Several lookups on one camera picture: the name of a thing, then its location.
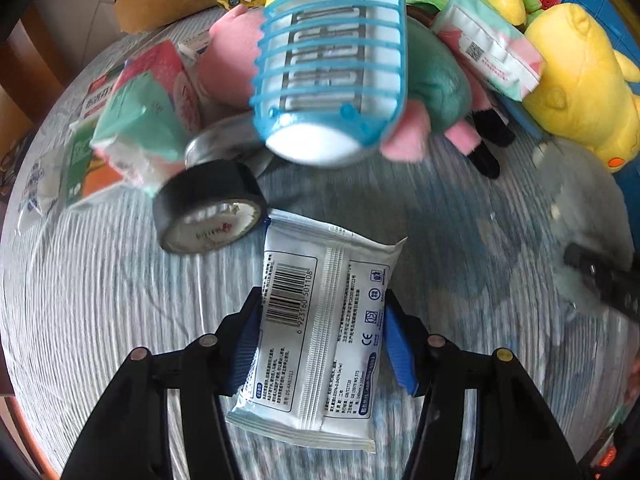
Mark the blue white mosquito lamp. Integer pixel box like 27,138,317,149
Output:
248,0,412,166

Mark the pink green tissue pack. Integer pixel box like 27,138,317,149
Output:
90,41,203,196

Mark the teal dress pig plush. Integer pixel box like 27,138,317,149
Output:
195,5,518,181

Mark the grey fluffy plush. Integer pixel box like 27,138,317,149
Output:
532,140,640,321

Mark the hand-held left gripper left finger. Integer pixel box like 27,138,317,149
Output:
60,290,263,480

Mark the dark patterned box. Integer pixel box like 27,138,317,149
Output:
0,130,36,201

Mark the pastel teal pink tissue pack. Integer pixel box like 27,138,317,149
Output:
431,0,546,101

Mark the green orange cardboard box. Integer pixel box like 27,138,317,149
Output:
60,130,126,208

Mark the round wooden desktop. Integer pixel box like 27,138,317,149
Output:
0,390,56,480

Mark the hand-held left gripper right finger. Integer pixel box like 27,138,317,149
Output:
382,290,581,480

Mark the silver tape roll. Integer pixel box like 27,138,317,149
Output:
184,115,275,181

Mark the small white tissue pack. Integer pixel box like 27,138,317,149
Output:
17,155,68,226

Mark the white wet wipes pack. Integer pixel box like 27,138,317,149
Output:
225,211,408,453

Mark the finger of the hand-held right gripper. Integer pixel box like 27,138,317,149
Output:
564,242,640,321

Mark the yellow mouse plush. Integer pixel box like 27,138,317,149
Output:
522,2,640,173

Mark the black tape roll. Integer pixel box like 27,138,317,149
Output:
152,160,269,256

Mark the small white medicine box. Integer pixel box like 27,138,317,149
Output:
177,35,213,58

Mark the blue plastic crate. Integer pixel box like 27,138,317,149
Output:
562,0,640,56

